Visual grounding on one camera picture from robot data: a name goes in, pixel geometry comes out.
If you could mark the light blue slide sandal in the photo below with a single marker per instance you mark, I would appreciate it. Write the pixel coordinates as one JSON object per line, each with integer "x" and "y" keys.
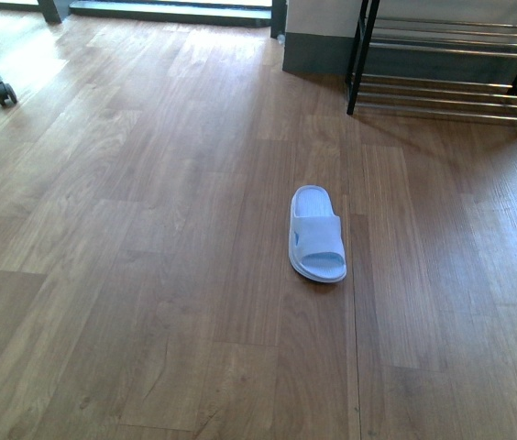
{"x": 316, "y": 248}

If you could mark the black metal shoe rack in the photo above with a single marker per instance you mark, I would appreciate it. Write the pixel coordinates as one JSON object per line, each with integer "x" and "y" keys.
{"x": 435, "y": 58}

